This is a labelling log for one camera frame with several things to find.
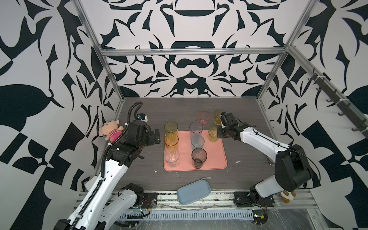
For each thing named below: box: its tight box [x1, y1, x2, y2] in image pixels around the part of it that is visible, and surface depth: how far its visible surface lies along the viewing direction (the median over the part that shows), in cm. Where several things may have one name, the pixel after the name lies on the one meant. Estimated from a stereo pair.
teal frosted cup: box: [190, 135, 206, 150], surface depth 87 cm
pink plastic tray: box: [163, 130, 228, 173], surface depth 90 cm
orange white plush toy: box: [279, 190, 297, 204], surface depth 75 cm
